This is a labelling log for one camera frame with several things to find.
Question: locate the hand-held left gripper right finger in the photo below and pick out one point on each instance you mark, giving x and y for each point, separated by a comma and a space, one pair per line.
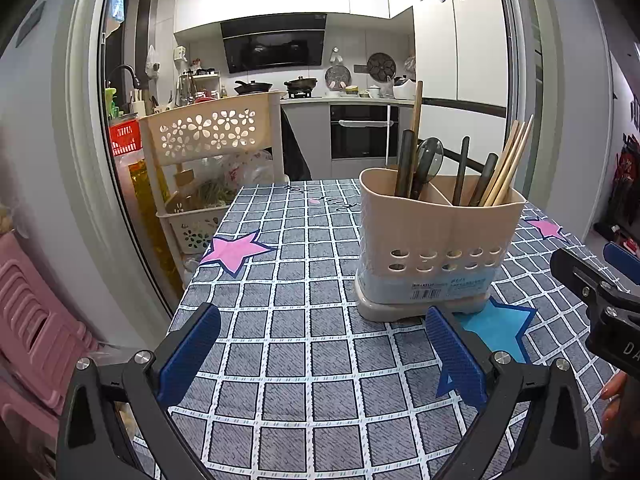
455, 360

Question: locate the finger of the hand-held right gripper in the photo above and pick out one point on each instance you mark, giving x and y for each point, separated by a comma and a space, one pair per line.
622, 262
580, 272

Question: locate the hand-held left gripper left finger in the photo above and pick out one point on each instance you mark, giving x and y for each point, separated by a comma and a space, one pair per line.
192, 355

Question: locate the beige plastic utensil holder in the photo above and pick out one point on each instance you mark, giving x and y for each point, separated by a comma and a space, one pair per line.
435, 240

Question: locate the person's right hand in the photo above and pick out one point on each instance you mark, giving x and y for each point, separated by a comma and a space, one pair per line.
612, 400

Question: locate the red hanging decorations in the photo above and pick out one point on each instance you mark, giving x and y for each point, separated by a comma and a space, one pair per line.
622, 195

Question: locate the grey checked star tablecloth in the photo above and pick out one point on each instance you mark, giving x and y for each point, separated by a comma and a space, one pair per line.
300, 310

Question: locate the yellow oil bottle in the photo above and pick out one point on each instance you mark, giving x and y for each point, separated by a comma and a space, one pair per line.
147, 210

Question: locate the pink plastic chair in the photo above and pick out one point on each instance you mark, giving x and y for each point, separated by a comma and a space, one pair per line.
35, 320

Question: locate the white plastic bag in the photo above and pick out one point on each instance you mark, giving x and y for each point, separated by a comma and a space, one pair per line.
247, 172

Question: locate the red plastic basket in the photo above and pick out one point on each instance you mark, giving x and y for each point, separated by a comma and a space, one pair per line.
124, 140

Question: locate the beige flower-cut basket cart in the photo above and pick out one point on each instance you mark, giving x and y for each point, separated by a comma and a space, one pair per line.
210, 130

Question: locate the black built-in oven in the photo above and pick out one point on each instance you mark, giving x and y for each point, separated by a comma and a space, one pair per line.
362, 132

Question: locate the white rice cooker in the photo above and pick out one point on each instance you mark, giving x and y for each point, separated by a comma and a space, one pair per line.
404, 89

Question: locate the white refrigerator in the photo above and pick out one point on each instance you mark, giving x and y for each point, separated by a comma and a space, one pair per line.
460, 45

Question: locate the black wok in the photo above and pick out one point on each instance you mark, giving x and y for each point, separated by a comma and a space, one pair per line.
252, 87

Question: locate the dark round hanging tray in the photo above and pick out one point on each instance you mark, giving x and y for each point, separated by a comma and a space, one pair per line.
381, 66

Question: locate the black kitchen faucet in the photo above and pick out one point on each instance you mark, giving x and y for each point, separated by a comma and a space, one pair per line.
125, 75

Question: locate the black lidded pot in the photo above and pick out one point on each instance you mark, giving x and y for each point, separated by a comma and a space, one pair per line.
300, 86

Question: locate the black range hood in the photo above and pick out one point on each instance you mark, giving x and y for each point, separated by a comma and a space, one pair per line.
272, 45

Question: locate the grey wall switch panel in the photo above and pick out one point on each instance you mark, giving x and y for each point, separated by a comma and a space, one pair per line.
31, 24

